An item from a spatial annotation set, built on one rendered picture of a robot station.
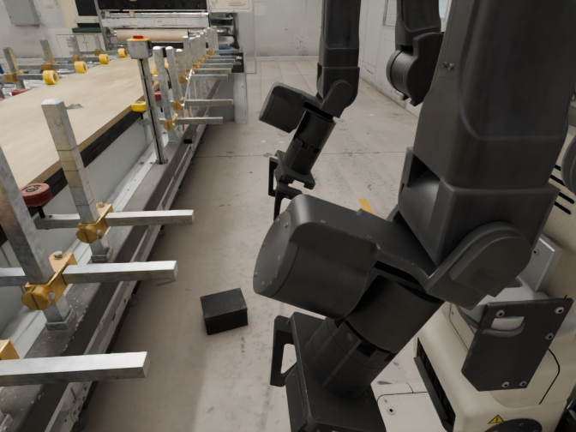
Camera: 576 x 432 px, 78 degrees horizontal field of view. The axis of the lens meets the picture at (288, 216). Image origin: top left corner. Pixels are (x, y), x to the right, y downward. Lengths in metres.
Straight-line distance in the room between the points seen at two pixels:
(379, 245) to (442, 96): 0.09
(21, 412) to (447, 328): 0.79
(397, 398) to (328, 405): 1.00
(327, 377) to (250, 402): 1.29
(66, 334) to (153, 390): 0.78
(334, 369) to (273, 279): 0.10
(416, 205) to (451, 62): 0.08
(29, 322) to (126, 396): 0.65
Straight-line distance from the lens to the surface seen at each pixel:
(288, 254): 0.21
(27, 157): 1.47
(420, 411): 1.29
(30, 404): 0.88
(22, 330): 1.17
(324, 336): 0.28
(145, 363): 0.69
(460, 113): 0.20
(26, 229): 0.85
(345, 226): 0.22
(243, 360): 1.69
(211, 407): 1.58
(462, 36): 0.21
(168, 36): 4.79
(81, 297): 1.05
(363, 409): 0.31
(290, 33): 11.03
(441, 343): 0.74
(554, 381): 0.68
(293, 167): 0.64
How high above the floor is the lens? 1.33
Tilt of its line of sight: 30 degrees down
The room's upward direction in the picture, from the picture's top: straight up
